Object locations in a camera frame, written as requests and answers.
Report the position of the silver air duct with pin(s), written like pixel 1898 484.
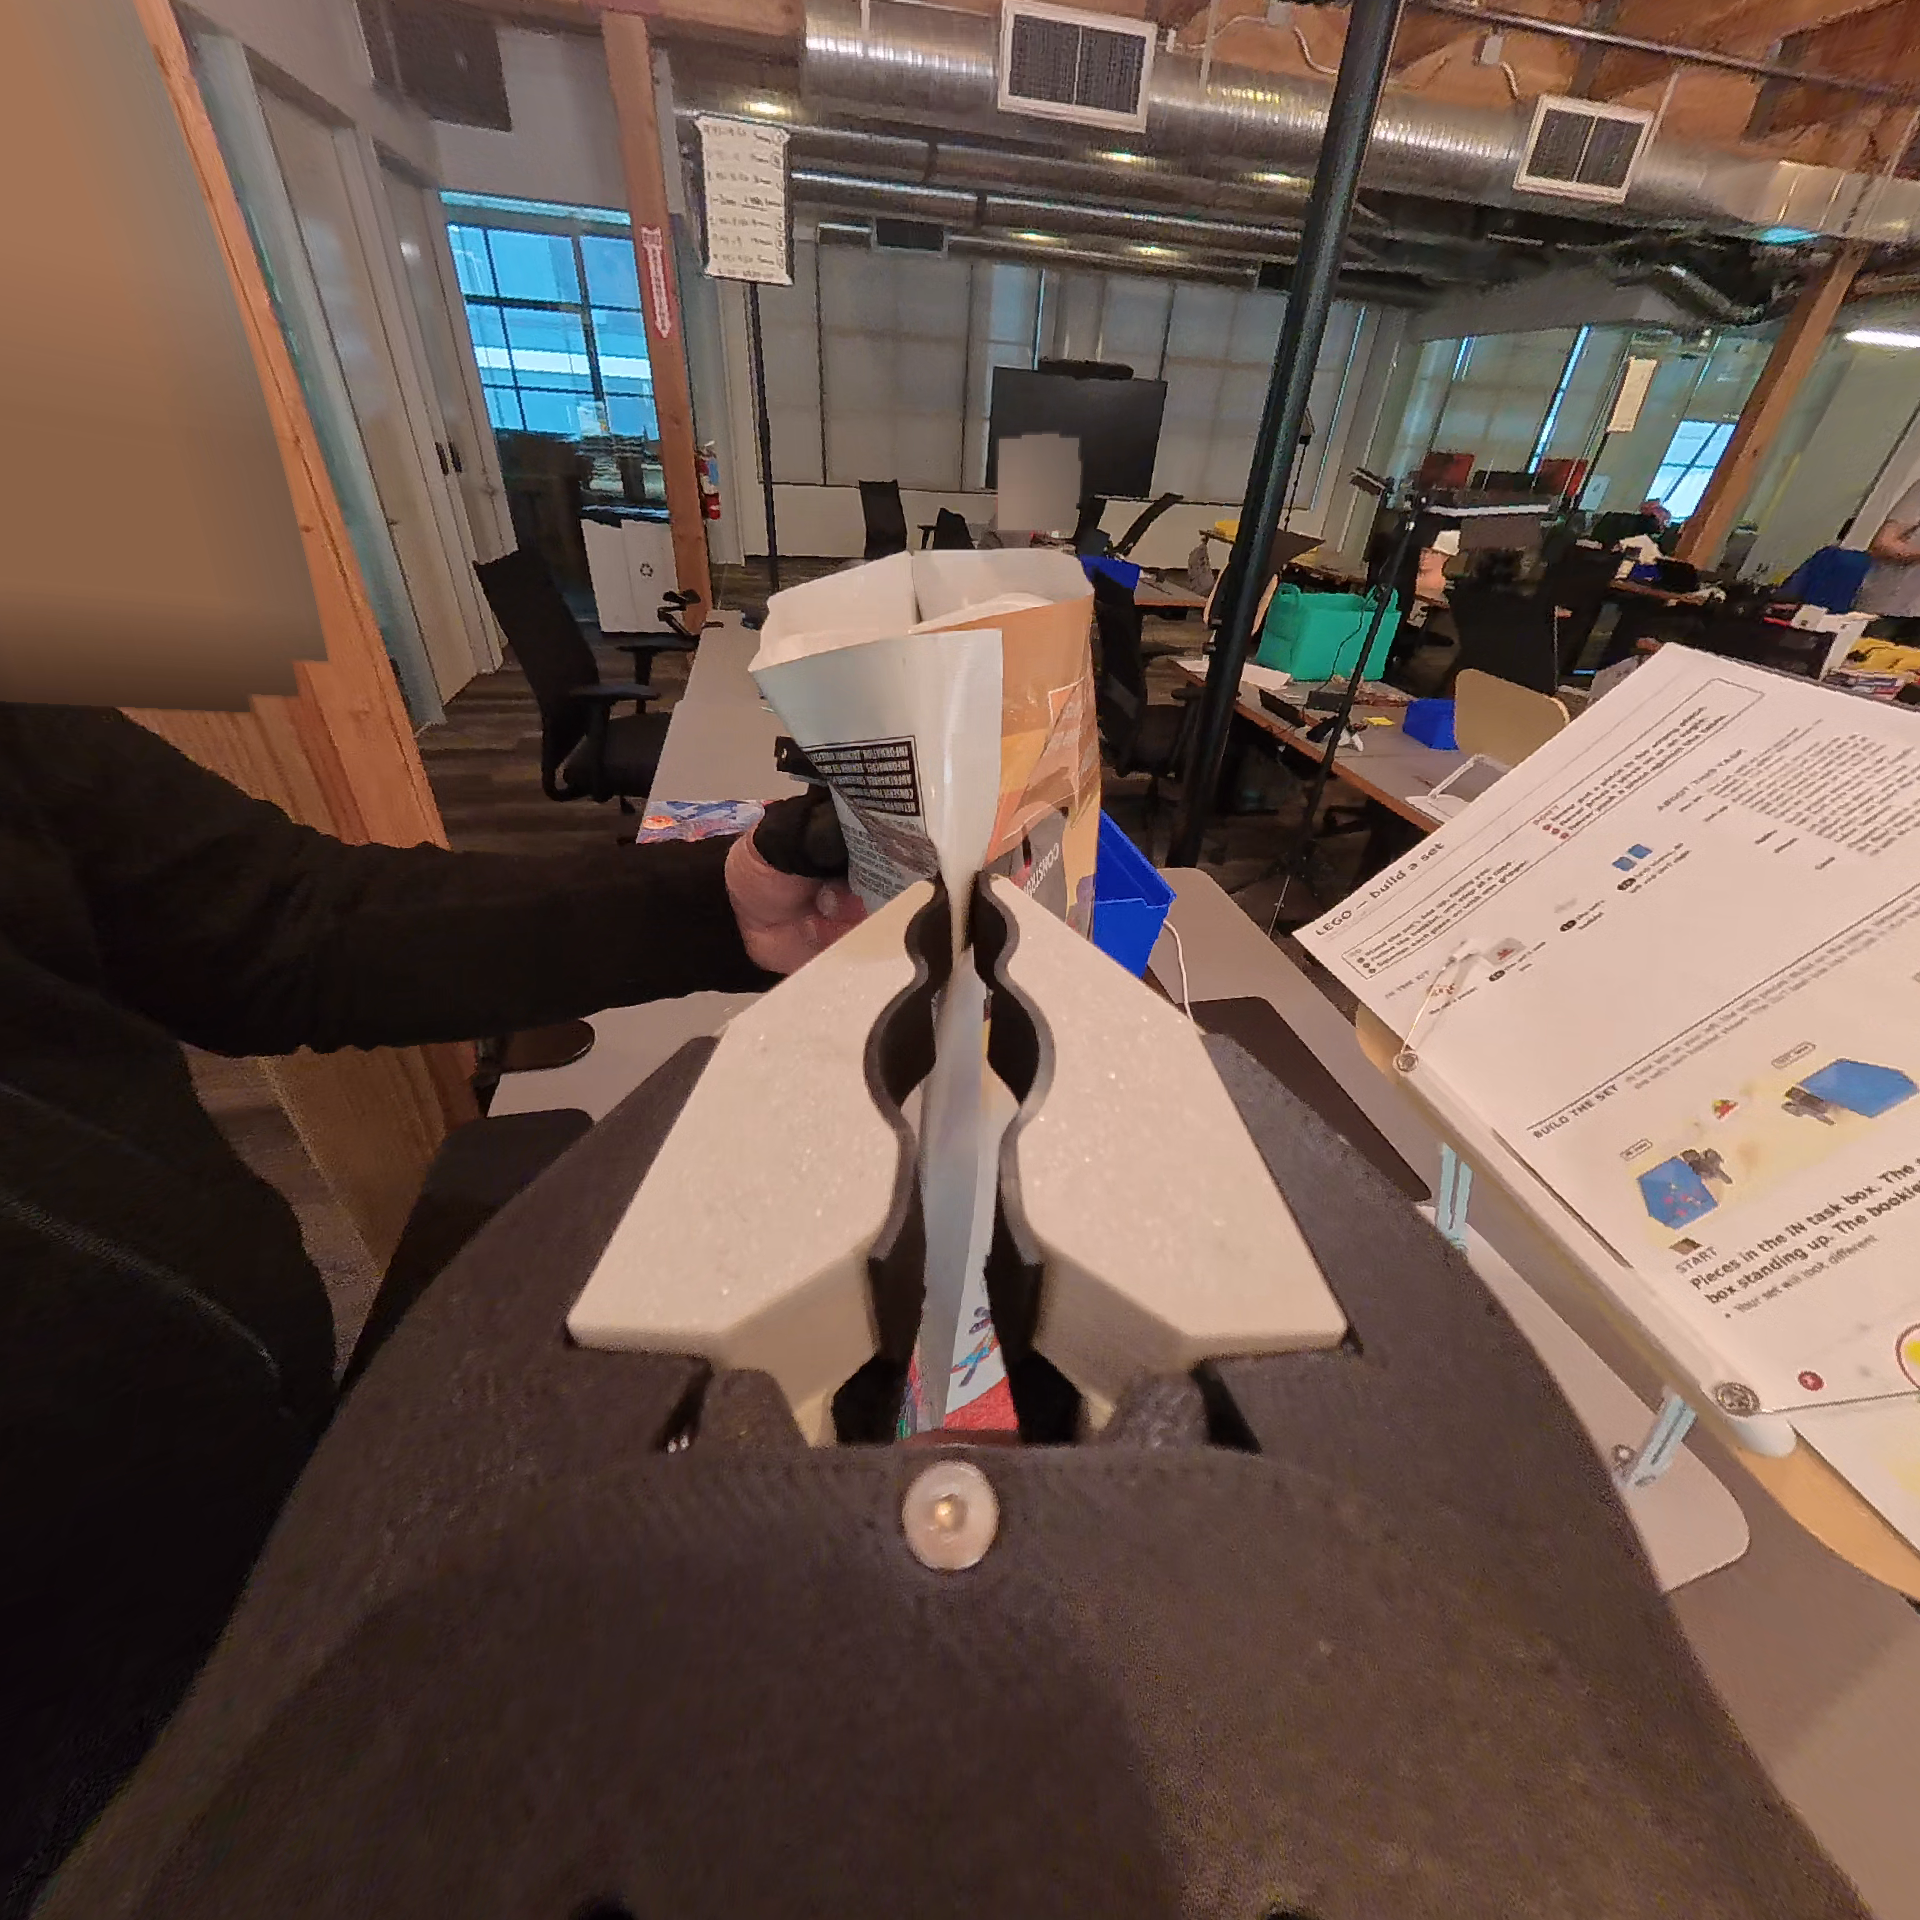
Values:
pixel 1350 104

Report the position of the paned window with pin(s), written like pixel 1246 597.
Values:
pixel 549 323

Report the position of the grey table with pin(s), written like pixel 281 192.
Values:
pixel 705 720

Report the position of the green tote bag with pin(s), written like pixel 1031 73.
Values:
pixel 1320 631

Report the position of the black wall speaker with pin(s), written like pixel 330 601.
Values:
pixel 442 60

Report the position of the printed plastic toy bag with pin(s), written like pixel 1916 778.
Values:
pixel 944 720

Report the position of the person's left hand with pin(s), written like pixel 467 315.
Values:
pixel 780 915

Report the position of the red fire extinguisher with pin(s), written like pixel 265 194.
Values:
pixel 708 480

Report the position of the white document stand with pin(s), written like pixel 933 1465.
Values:
pixel 1845 1501

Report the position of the white recycling bin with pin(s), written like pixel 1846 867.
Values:
pixel 631 578

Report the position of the person's left forearm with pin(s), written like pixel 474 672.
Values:
pixel 375 930

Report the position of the small blue plastic bin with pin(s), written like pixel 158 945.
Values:
pixel 1110 573

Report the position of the printed instruction sheet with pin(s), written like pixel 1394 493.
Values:
pixel 1651 974

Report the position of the white paper chart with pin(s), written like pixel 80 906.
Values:
pixel 742 194

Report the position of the colourful printed sheet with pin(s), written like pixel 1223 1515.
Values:
pixel 698 821

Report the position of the red arrow sign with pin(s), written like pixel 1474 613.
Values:
pixel 656 293

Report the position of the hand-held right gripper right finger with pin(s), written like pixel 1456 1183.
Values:
pixel 1185 1201

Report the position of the black desk mat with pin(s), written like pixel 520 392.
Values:
pixel 1305 1080

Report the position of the person's black clothing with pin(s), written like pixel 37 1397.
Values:
pixel 134 1425

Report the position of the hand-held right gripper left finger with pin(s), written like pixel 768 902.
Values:
pixel 750 1201

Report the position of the black wall screen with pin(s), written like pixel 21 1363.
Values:
pixel 1110 428

